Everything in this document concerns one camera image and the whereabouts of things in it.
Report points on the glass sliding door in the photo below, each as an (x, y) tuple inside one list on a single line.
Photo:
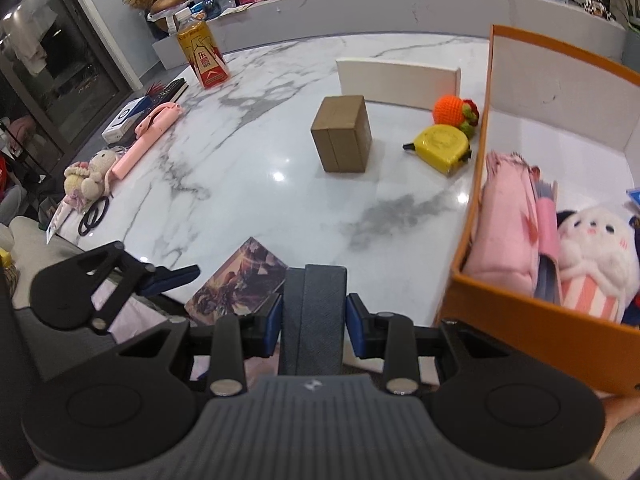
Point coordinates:
[(60, 60)]

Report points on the black scissors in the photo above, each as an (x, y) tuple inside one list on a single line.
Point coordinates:
[(95, 215)]

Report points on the pink selfie stick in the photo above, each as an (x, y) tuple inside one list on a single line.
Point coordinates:
[(145, 140)]

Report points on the white flat box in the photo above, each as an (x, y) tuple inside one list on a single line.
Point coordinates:
[(395, 82)]

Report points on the pink cloth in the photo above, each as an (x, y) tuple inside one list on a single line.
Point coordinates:
[(130, 310)]

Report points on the red tassel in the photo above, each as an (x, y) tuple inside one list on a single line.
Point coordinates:
[(152, 89)]

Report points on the blue and white box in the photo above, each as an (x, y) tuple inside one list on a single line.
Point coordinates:
[(122, 120)]

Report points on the gold vase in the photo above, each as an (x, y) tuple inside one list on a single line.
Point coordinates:
[(167, 4)]

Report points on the orange cardboard shoebox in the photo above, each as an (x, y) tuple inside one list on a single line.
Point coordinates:
[(525, 340)]

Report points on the white plush toy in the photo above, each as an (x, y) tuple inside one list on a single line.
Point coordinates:
[(595, 245)]

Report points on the small beige plush toy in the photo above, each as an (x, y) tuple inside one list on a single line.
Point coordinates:
[(92, 172)]

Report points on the blue paper tag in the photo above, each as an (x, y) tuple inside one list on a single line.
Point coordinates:
[(634, 199)]

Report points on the brown cardboard box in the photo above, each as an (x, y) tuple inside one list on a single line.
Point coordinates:
[(340, 140)]

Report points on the yellow drink bottle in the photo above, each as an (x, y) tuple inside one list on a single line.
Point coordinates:
[(205, 55)]

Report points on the marble television console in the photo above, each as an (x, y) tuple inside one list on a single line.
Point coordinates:
[(350, 10)]

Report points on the yellow tape measure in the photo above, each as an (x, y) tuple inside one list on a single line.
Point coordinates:
[(442, 147)]

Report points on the orange crochet toy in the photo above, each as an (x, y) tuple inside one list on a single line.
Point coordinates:
[(447, 110)]

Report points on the dark grey box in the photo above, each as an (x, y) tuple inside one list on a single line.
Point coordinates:
[(312, 320)]

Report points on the dark printed picture box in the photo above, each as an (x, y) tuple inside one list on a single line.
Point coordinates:
[(235, 285)]

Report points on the black remote control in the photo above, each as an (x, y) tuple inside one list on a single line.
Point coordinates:
[(172, 89)]

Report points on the pink pencil case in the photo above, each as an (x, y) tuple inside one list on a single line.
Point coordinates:
[(500, 230)]

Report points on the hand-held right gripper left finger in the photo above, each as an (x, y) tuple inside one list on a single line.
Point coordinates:
[(272, 327)]

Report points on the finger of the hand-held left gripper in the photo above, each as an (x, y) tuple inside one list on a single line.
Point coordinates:
[(170, 277)]

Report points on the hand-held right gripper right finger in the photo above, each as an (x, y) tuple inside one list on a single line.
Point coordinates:
[(355, 325)]

